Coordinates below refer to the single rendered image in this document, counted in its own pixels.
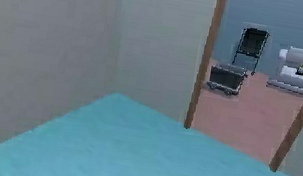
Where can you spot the dark grey wheeled bin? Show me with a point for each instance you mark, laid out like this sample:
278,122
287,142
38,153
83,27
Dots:
226,78

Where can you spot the white sofa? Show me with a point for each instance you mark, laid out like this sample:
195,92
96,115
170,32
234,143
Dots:
299,77

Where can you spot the brown wooden door frame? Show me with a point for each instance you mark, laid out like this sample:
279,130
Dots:
205,57

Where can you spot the black metal frame chair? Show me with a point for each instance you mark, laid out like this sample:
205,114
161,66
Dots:
252,41

